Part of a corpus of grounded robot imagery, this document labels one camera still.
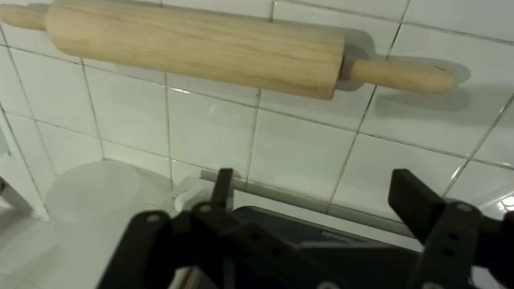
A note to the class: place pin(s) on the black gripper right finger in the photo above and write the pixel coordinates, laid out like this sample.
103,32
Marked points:
455,241

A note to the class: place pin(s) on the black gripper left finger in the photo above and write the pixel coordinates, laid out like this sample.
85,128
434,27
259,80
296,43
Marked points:
150,241

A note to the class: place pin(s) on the wooden rolling pin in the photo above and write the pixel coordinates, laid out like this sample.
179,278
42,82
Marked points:
214,48

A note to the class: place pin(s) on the translucent round plastic lid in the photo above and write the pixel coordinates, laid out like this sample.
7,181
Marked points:
97,189

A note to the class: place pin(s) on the grey metal rod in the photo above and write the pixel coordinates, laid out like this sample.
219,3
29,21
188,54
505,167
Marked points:
299,199

